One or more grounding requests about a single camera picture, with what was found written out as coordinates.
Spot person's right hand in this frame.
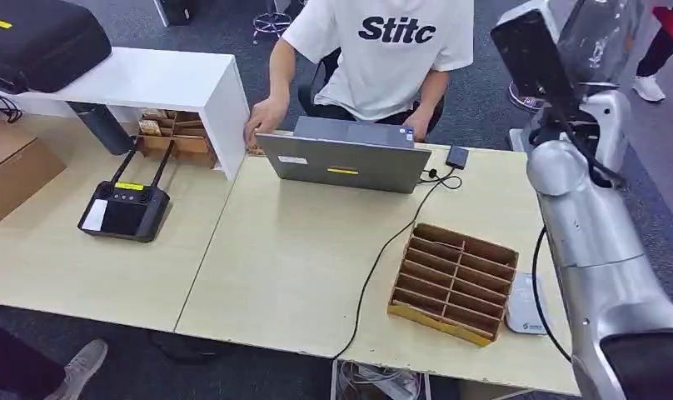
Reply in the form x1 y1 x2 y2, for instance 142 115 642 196
243 97 289 149

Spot person's left hand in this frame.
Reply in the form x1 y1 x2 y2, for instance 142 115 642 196
402 107 432 143

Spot black power adapter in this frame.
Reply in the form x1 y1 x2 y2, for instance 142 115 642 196
445 145 471 171

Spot person in white shirt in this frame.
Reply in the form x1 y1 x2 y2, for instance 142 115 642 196
243 0 476 149

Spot wooden card box with cards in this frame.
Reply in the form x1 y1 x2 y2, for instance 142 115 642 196
136 109 219 168

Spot grey laptop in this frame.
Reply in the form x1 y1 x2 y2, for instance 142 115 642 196
254 116 433 195

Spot chrome chair star base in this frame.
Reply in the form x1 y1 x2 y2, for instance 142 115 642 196
252 0 293 44

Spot white desk shelf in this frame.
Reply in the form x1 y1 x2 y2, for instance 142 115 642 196
0 46 252 182

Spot black cylindrical bottle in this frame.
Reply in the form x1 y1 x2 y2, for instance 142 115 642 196
67 102 134 156

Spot black remote controller with antennas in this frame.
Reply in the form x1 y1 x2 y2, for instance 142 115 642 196
77 137 172 244

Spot empty wooden slotted box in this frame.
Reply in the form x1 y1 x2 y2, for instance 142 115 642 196
386 222 521 348

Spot grey card reader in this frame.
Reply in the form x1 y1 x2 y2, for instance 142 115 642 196
504 272 550 336

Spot black carrying case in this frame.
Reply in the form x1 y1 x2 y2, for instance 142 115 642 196
0 0 113 96

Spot person with white shoes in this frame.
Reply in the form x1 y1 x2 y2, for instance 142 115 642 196
631 24 673 117

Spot brown cardboard box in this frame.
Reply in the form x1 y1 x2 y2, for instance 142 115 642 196
0 118 67 227

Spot person with grey shoe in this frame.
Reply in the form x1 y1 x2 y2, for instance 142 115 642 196
0 322 109 400

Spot chrome stanchion post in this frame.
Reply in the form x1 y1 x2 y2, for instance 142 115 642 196
507 81 545 112

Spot black cabinet with white frame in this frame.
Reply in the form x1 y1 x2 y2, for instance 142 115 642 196
152 0 197 27

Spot black power cable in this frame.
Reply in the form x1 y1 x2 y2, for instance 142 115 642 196
332 167 463 361

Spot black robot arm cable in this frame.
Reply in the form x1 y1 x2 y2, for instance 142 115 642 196
531 226 573 363

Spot black cable bundle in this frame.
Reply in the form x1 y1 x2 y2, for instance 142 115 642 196
0 93 24 124

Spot white cables under desk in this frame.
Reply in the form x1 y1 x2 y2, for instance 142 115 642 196
331 359 432 400

